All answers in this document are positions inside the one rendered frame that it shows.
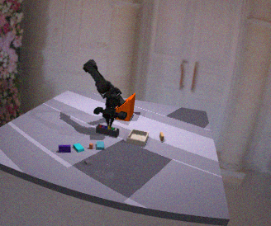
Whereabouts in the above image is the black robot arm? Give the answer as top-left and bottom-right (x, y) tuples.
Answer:
(83, 59), (126, 119)

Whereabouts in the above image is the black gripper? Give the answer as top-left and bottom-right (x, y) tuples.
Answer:
(93, 101), (127, 127)

